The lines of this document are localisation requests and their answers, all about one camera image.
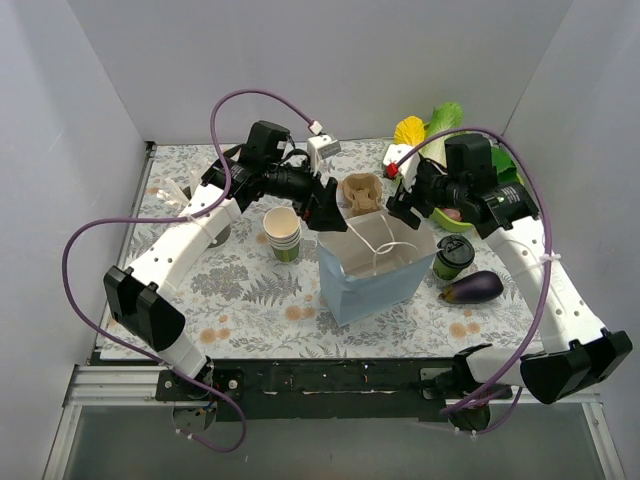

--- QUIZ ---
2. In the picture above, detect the stack of paper cups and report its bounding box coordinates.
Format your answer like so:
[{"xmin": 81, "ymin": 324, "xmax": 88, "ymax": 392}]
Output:
[{"xmin": 263, "ymin": 206, "xmax": 301, "ymax": 262}]

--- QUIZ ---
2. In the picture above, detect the white paper carry bag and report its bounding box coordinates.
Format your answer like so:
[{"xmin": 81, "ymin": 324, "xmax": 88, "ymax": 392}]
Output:
[{"xmin": 317, "ymin": 210, "xmax": 437, "ymax": 327}]

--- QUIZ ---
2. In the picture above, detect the green paper coffee cup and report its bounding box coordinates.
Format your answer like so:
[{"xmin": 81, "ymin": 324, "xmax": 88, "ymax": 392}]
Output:
[{"xmin": 432, "ymin": 235, "xmax": 475, "ymax": 280}]

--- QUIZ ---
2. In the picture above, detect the black plastic cup lid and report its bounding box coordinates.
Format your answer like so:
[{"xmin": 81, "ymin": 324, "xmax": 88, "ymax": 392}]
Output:
[{"xmin": 436, "ymin": 235, "xmax": 475, "ymax": 270}]

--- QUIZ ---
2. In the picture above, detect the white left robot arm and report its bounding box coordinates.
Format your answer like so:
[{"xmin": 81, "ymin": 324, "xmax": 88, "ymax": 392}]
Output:
[{"xmin": 104, "ymin": 120, "xmax": 347, "ymax": 400}]

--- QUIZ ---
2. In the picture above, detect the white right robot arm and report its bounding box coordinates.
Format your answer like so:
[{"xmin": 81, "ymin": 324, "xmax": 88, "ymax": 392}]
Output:
[{"xmin": 385, "ymin": 128, "xmax": 633, "ymax": 414}]

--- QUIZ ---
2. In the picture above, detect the red toy onion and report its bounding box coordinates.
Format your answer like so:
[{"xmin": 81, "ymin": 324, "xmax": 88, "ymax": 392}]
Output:
[{"xmin": 443, "ymin": 208, "xmax": 462, "ymax": 222}]

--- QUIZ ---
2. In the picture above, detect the brown pulp cup carrier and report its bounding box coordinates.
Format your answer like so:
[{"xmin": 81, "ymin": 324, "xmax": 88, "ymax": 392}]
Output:
[{"xmin": 342, "ymin": 173, "xmax": 383, "ymax": 216}]

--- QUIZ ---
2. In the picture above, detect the green toy leafy vegetable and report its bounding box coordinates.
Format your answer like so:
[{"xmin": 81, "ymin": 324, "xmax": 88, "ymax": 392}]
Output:
[{"xmin": 491, "ymin": 147, "xmax": 518, "ymax": 184}]

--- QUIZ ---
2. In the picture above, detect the green plastic basket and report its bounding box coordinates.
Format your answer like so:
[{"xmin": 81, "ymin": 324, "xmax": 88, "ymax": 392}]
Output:
[{"xmin": 385, "ymin": 144, "xmax": 525, "ymax": 234}]

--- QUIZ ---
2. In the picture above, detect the floral patterned table mat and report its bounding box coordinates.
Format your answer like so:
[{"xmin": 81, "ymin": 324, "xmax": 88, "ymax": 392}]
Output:
[{"xmin": 97, "ymin": 139, "xmax": 561, "ymax": 360}]

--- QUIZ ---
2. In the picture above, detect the green toy napa cabbage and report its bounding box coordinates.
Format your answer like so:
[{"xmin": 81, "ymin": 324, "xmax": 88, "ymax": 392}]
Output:
[{"xmin": 421, "ymin": 102, "xmax": 464, "ymax": 167}]

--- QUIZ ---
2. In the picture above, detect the yellow toy cabbage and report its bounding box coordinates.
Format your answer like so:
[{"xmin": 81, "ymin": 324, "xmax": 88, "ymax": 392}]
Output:
[{"xmin": 394, "ymin": 116, "xmax": 428, "ymax": 146}]

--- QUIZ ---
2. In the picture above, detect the grey straw holder cup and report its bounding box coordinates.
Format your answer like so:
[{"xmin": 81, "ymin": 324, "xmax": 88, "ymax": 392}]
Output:
[{"xmin": 210, "ymin": 225, "xmax": 231, "ymax": 248}]

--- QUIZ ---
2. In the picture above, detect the purple toy eggplant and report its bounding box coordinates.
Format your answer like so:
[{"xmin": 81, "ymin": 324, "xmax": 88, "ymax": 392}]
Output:
[{"xmin": 439, "ymin": 271, "xmax": 504, "ymax": 304}]

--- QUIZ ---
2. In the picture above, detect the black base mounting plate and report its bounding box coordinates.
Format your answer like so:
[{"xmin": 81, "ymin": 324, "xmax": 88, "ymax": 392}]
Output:
[{"xmin": 155, "ymin": 357, "xmax": 516, "ymax": 421}]

